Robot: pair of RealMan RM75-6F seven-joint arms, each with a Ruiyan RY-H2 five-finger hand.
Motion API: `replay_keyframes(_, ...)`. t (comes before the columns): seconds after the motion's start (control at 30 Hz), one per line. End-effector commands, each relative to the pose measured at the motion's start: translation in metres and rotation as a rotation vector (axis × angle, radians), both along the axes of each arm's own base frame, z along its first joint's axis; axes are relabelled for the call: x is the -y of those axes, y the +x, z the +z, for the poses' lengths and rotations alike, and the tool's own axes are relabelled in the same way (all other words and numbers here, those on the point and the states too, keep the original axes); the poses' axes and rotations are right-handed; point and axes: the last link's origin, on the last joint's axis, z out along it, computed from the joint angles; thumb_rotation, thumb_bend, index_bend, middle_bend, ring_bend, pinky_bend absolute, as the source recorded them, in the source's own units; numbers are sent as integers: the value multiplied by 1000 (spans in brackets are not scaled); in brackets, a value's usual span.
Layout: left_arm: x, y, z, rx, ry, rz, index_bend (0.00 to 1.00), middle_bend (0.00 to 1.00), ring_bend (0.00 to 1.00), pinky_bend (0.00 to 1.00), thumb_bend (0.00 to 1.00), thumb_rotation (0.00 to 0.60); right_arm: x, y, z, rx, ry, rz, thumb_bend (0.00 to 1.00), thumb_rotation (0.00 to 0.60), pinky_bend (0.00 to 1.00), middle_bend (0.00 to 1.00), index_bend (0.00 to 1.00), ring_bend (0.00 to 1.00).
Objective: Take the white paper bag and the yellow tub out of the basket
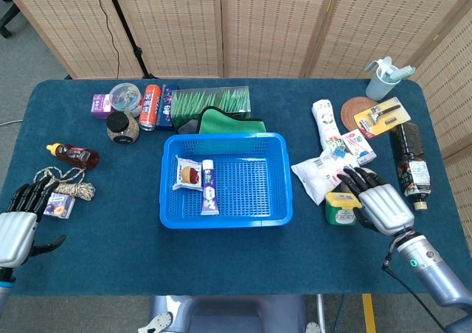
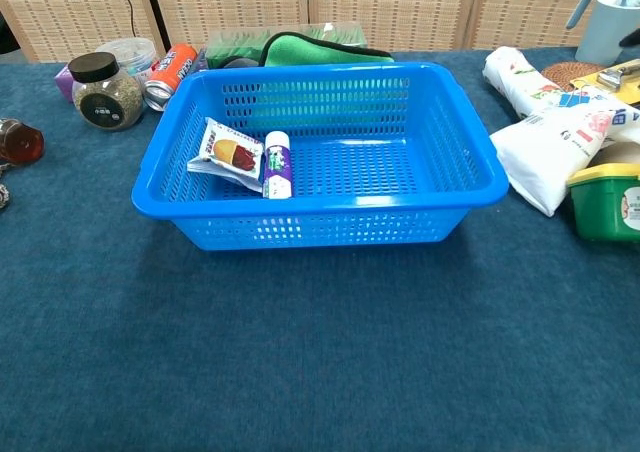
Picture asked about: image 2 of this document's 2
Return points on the round woven coaster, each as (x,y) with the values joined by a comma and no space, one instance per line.
(565,74)

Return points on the green cloth black trim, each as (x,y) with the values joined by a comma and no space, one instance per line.
(310,52)

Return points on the blue felt table cover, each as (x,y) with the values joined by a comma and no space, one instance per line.
(300,347)

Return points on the razor on yellow card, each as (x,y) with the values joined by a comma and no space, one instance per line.
(617,79)

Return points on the clear box green packets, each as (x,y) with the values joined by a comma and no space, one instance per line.
(235,42)

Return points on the blue plastic mesh basket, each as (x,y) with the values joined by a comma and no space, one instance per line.
(350,172)

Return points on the small purple box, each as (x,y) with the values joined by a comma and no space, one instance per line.
(64,84)

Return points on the orange soda can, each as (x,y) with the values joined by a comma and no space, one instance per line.
(170,74)

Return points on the purple white toothpaste tube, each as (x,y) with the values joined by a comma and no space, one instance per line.
(277,167)

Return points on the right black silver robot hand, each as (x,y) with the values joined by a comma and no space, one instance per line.
(632,38)

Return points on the grey flat item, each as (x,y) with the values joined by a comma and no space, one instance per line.
(242,63)

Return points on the clear round clip container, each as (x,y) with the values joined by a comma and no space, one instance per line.
(132,52)

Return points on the honey bottle yellow cap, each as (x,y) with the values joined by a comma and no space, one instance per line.
(20,144)

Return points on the glass jar black lid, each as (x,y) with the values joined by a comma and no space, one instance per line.
(105,97)

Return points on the bamboo folding screen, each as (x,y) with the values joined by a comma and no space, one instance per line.
(400,7)

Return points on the yellow lidded box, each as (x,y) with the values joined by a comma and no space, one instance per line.
(607,207)

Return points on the white snack bag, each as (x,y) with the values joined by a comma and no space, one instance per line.
(545,157)

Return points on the white fruit snack packet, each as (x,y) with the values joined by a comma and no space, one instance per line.
(227,154)

